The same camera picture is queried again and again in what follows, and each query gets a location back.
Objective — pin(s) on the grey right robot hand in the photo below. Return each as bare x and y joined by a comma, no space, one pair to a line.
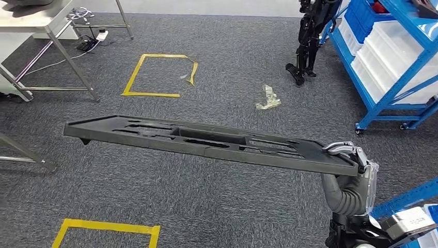
364,186

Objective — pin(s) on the long black plastic part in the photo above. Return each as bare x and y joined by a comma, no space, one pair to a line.
154,143

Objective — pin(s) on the blue metal shelf rack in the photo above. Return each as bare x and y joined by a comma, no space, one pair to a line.
407,17
403,200

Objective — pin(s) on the white translucent storage bin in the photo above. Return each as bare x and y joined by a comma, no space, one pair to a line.
393,48
369,78

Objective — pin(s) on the clear crumpled plastic scrap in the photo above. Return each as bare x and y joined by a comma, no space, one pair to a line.
268,99

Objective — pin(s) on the black humanoid robot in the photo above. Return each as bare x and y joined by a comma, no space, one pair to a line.
309,30

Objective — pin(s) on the blue plastic storage bin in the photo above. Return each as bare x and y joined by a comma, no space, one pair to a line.
359,17

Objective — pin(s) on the small red object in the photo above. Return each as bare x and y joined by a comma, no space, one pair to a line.
379,7

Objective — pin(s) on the yellow floor tape square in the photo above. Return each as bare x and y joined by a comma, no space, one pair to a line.
102,226
131,77

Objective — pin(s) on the white power strip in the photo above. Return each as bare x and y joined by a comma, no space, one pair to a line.
102,35

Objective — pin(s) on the black power adapter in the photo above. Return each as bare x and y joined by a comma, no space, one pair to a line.
87,45

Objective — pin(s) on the grey stamped metal panel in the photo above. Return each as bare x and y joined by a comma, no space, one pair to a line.
27,2

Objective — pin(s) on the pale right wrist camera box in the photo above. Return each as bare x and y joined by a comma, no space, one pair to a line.
407,219

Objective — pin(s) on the black bracket part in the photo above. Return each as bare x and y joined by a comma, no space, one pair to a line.
426,7

